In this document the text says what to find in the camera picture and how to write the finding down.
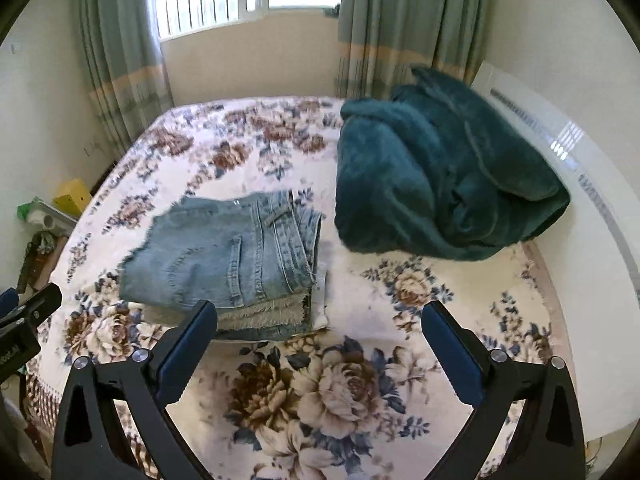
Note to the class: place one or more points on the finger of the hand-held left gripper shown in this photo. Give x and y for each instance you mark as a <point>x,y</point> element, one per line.
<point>7,301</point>
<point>42,305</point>

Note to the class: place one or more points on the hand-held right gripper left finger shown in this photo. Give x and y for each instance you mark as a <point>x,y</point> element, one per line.
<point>187,355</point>

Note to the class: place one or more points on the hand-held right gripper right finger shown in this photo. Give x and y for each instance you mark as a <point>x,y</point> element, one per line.
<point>450,355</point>

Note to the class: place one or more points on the blue denim pants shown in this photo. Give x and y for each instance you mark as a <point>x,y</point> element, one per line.
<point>225,255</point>

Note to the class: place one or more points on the brown wooden nightstand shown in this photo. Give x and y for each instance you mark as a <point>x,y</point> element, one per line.
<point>37,260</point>

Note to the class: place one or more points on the green plastic bag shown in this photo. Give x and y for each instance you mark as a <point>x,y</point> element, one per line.
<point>25,211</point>

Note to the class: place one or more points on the yellow box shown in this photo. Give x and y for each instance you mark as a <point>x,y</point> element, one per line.
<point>72,197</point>

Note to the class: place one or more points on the floral bed sheet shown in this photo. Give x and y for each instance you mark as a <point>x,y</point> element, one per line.
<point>320,390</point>

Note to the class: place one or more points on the white headboard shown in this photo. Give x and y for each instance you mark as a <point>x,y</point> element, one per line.
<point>575,240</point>

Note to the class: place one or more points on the teal fleece blanket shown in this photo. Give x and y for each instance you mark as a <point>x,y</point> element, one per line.
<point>435,170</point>

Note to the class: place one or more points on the green striped curtain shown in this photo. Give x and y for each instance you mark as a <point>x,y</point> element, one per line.
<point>122,60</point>
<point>400,25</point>

